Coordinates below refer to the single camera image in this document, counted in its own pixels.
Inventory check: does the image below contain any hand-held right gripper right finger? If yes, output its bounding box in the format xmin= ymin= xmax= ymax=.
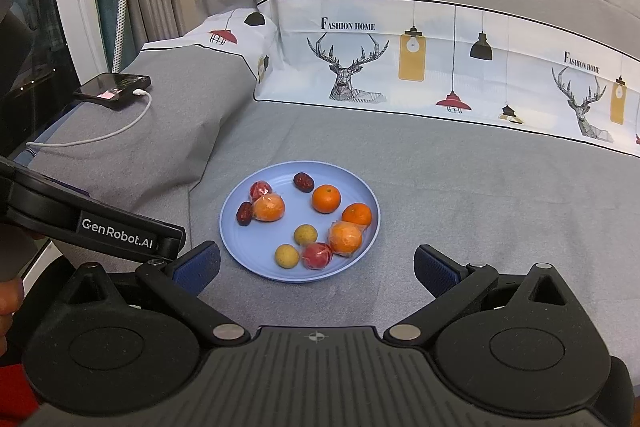
xmin=382 ymin=243 xmax=583 ymax=348

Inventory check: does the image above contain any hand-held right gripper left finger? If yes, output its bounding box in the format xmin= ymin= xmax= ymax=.
xmin=52 ymin=241 xmax=251 ymax=348

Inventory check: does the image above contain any yellow-green longan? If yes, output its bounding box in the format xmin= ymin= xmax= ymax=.
xmin=293 ymin=224 xmax=318 ymax=246
xmin=274 ymin=244 xmax=301 ymax=269

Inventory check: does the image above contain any plastic-wrapped orange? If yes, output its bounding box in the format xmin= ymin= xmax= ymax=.
xmin=251 ymin=193 xmax=287 ymax=224
xmin=327 ymin=220 xmax=364 ymax=257

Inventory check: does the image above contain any small bare orange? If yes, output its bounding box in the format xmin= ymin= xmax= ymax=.
xmin=341 ymin=202 xmax=374 ymax=228
xmin=311 ymin=184 xmax=342 ymax=214

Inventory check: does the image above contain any plastic-wrapped red fruit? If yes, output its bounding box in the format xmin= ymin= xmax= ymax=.
xmin=248 ymin=180 xmax=274 ymax=202
xmin=300 ymin=242 xmax=335 ymax=271

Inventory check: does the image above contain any light blue round plate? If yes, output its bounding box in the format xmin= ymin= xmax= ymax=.
xmin=218 ymin=161 xmax=382 ymax=284

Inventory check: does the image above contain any person's left hand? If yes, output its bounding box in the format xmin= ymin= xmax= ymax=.
xmin=0 ymin=279 xmax=25 ymax=358

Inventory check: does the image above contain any grey pillow with printed end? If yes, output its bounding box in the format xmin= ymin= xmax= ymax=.
xmin=15 ymin=8 xmax=281 ymax=218

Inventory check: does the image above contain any grey deer printed bedding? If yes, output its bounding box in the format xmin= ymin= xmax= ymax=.
xmin=192 ymin=0 xmax=640 ymax=398

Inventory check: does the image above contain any black smartphone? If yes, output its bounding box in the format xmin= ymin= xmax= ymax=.
xmin=72 ymin=74 xmax=152 ymax=109

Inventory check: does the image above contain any person's red clothing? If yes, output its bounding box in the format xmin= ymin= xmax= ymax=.
xmin=0 ymin=359 xmax=38 ymax=423

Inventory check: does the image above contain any white charging cable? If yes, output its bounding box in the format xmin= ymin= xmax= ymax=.
xmin=25 ymin=89 xmax=153 ymax=150

